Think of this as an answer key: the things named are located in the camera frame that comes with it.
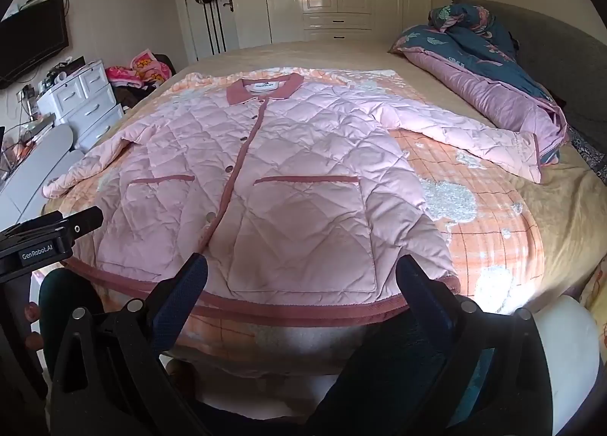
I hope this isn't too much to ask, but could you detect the person's left hand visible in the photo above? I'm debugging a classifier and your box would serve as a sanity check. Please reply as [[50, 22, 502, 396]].
[[24, 302, 42, 351]]

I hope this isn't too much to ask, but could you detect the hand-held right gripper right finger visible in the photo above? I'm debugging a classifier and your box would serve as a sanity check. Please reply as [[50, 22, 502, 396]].
[[395, 255, 553, 436]]

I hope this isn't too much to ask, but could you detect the grey upholstered headboard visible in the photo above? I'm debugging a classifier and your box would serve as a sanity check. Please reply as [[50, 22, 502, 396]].
[[450, 0, 607, 143]]

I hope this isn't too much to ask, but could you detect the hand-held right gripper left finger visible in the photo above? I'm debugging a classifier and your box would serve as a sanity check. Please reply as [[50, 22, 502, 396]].
[[50, 252, 214, 436]]

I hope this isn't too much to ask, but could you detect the white drawer chest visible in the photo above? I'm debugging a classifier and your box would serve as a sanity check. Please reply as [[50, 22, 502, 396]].
[[37, 60, 125, 152]]

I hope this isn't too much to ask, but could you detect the dark patterned pillow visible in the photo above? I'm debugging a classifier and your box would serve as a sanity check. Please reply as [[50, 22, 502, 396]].
[[566, 125, 607, 178]]

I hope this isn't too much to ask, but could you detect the pink quilted jacket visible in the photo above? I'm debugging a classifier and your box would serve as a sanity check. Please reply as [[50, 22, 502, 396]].
[[42, 73, 544, 318]]

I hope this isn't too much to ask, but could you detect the white oval table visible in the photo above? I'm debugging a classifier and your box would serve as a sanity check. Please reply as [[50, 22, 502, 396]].
[[0, 125, 83, 228]]

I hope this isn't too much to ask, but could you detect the person's brown slipper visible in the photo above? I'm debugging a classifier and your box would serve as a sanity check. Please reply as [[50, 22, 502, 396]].
[[164, 359, 200, 399]]

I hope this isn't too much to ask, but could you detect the white door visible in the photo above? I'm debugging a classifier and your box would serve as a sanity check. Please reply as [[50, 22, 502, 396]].
[[171, 0, 240, 62]]

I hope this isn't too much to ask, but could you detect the black wall television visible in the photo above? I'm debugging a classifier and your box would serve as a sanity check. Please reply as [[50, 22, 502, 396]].
[[0, 0, 70, 90]]

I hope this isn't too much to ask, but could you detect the dark clothes pile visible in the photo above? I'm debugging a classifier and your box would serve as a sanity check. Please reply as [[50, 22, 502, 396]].
[[114, 82, 162, 109]]

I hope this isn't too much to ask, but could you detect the pink cartoon blanket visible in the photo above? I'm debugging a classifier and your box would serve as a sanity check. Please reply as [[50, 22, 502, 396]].
[[105, 49, 171, 88]]

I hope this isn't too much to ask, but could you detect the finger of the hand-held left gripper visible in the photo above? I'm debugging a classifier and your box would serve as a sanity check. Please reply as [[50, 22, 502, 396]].
[[45, 207, 104, 247], [0, 211, 66, 240]]

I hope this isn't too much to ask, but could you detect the orange plaid fleece blanket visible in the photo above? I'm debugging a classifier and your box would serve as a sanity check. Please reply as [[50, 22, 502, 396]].
[[45, 67, 546, 370]]

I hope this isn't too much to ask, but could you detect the bed with beige bedspread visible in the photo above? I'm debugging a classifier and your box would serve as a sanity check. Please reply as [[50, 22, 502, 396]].
[[42, 40, 607, 323]]

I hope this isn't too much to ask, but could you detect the white round stool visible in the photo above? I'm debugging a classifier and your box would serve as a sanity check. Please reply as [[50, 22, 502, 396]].
[[531, 296, 603, 436]]

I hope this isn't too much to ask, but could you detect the blue floral pink quilt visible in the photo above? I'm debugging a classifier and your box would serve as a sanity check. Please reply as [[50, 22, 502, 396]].
[[389, 3, 570, 168]]

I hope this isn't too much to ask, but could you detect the yellow patterned cloth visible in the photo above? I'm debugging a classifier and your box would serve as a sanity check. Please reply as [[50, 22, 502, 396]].
[[581, 256, 607, 361]]

